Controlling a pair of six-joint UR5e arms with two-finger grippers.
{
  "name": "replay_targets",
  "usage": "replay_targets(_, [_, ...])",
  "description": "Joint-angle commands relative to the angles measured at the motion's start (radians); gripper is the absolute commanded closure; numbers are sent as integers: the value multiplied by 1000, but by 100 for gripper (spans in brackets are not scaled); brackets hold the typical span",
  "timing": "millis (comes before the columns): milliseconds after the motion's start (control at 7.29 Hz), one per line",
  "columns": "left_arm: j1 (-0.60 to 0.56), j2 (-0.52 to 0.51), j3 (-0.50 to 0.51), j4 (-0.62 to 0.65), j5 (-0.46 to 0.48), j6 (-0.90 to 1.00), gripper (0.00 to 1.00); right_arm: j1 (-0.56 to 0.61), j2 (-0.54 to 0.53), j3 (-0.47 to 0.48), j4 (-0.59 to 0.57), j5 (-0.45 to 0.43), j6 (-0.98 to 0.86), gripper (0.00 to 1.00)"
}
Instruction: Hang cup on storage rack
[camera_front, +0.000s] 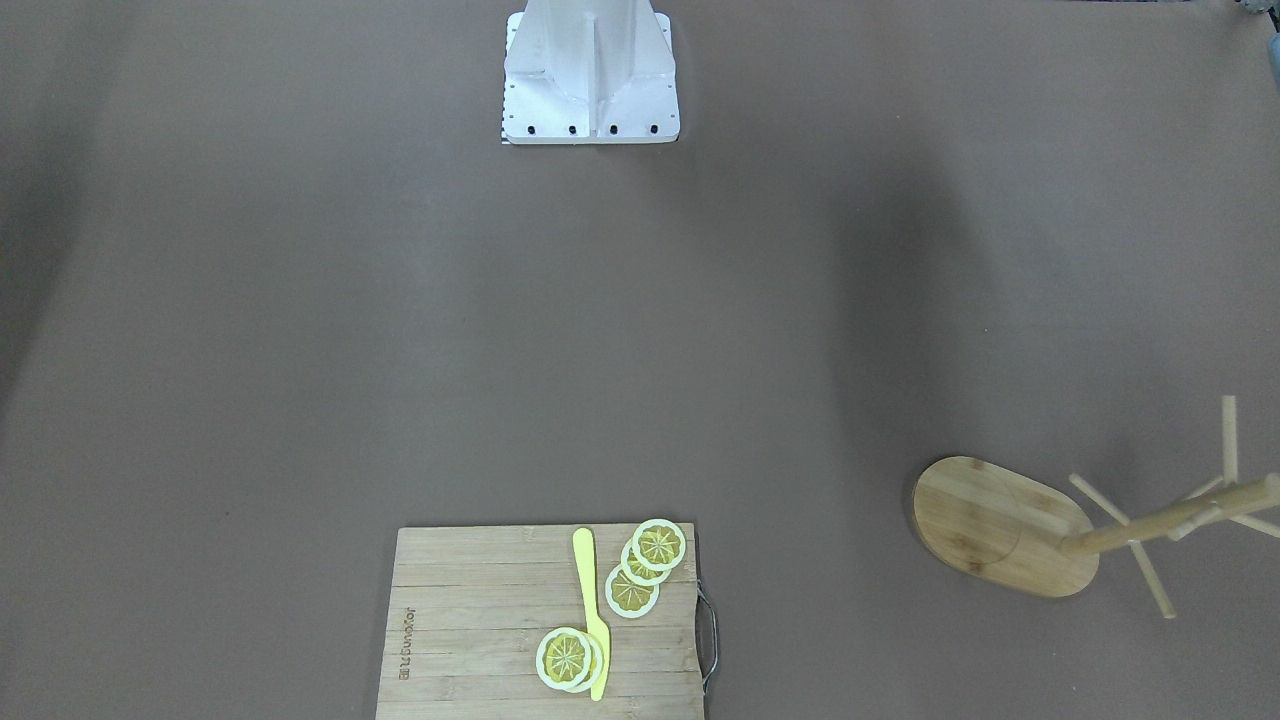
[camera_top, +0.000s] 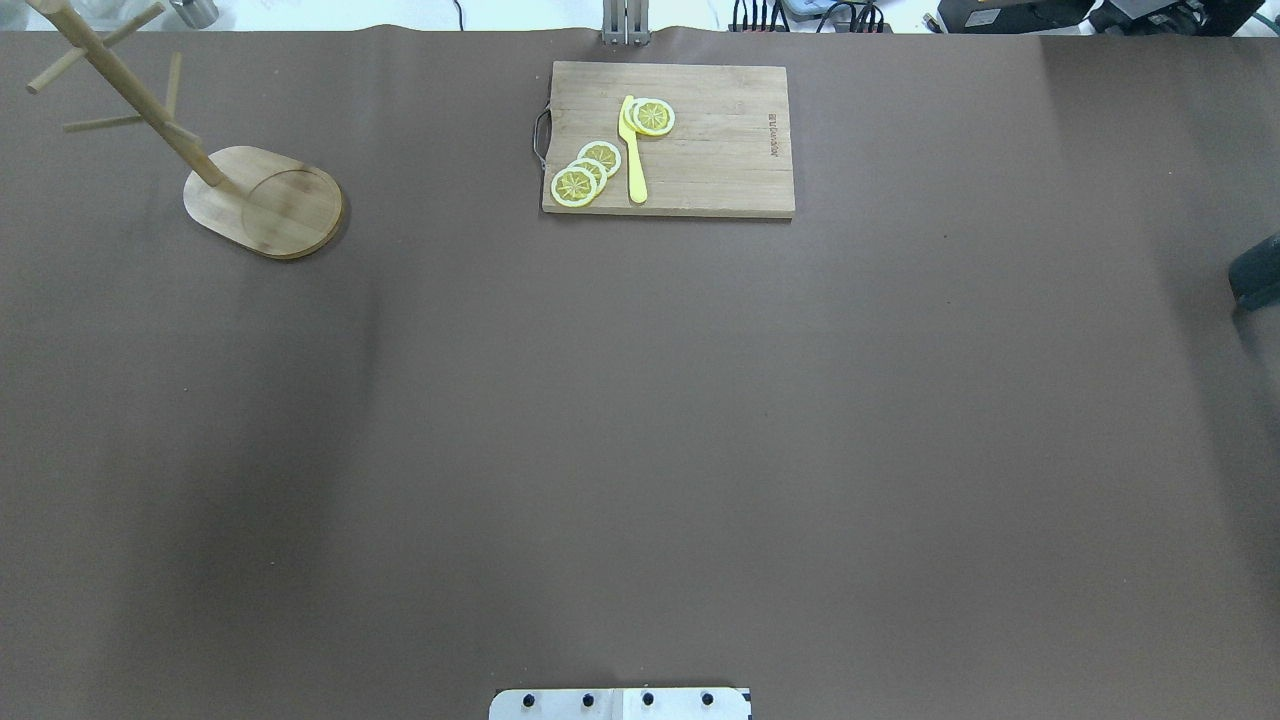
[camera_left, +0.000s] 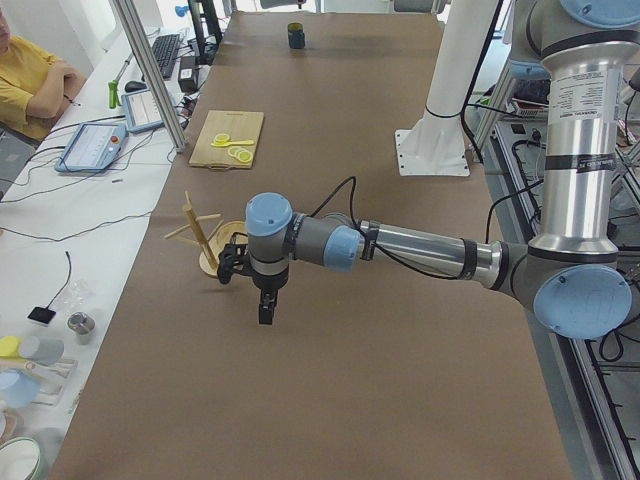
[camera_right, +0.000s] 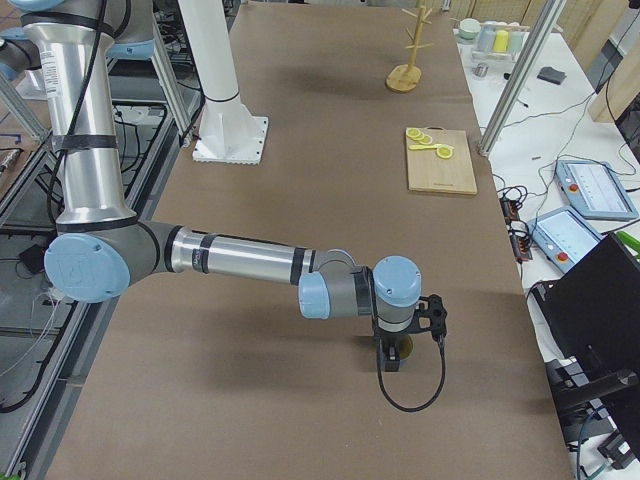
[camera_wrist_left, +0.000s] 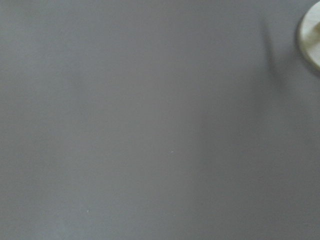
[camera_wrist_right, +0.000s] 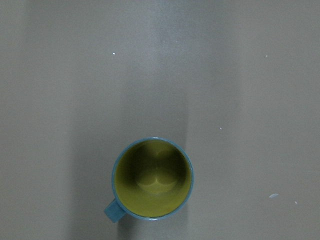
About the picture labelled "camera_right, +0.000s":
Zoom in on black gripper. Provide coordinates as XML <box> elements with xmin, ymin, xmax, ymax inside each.
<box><xmin>374</xmin><ymin>330</ymin><xmax>404</xmax><ymax>373</ymax></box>

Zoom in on dark teal cup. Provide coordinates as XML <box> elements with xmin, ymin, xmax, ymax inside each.
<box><xmin>397</xmin><ymin>335</ymin><xmax>413</xmax><ymax>362</ymax></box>

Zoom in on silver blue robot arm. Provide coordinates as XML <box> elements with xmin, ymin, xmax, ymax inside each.
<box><xmin>1</xmin><ymin>27</ymin><xmax>41</xmax><ymax>82</ymax></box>
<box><xmin>18</xmin><ymin>1</ymin><xmax>427</xmax><ymax>372</ymax></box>

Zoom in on wooden cup storage rack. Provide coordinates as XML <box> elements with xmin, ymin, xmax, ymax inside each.
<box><xmin>385</xmin><ymin>3</ymin><xmax>435</xmax><ymax>94</ymax></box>

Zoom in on grey cup on tray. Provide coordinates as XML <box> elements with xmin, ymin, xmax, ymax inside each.
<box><xmin>477</xmin><ymin>25</ymin><xmax>496</xmax><ymax>52</ymax></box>

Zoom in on yellow cup on tray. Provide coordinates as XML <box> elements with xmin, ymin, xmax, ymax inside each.
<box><xmin>492</xmin><ymin>29</ymin><xmax>509</xmax><ymax>53</ymax></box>

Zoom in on black power strip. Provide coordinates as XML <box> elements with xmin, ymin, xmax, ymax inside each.
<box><xmin>500</xmin><ymin>196</ymin><xmax>532</xmax><ymax>263</ymax></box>

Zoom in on wooden cutting board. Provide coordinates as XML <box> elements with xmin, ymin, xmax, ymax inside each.
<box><xmin>405</xmin><ymin>127</ymin><xmax>478</xmax><ymax>195</ymax></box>

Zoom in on yellow plastic knife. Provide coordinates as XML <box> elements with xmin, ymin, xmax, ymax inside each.
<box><xmin>408</xmin><ymin>144</ymin><xmax>443</xmax><ymax>151</ymax></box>

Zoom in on lemon slice near knife tip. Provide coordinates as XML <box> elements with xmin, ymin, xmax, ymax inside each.
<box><xmin>436</xmin><ymin>144</ymin><xmax>454</xmax><ymax>159</ymax></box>

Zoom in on lower teach pendant tablet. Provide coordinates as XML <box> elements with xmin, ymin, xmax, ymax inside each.
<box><xmin>527</xmin><ymin>206</ymin><xmax>603</xmax><ymax>273</ymax></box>

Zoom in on teach pendant tablet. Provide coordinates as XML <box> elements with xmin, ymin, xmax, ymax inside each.
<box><xmin>555</xmin><ymin>160</ymin><xmax>639</xmax><ymax>221</ymax></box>
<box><xmin>527</xmin><ymin>206</ymin><xmax>603</xmax><ymax>273</ymax></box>

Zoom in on lemon slice stack left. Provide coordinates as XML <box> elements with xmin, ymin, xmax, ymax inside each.
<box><xmin>405</xmin><ymin>127</ymin><xmax>433</xmax><ymax>145</ymax></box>

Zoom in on upper teach pendant tablet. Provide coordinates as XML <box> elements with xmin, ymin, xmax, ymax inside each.
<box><xmin>555</xmin><ymin>160</ymin><xmax>639</xmax><ymax>221</ymax></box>

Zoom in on black flat pad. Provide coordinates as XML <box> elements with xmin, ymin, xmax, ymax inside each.
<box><xmin>537</xmin><ymin>66</ymin><xmax>566</xmax><ymax>85</ymax></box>

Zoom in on mint green bowl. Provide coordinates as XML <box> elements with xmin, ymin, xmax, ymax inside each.
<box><xmin>458</xmin><ymin>18</ymin><xmax>481</xmax><ymax>41</ymax></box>

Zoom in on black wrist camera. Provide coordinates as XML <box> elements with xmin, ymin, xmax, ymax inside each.
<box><xmin>410</xmin><ymin>294</ymin><xmax>447</xmax><ymax>342</ymax></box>

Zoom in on black camera cable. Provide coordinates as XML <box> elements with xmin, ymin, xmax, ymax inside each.
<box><xmin>375</xmin><ymin>337</ymin><xmax>447</xmax><ymax>413</ymax></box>

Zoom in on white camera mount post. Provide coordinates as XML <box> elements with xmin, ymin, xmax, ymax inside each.
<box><xmin>179</xmin><ymin>0</ymin><xmax>269</xmax><ymax>165</ymax></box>

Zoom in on aluminium frame post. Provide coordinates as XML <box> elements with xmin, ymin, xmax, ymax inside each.
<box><xmin>478</xmin><ymin>0</ymin><xmax>566</xmax><ymax>157</ymax></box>

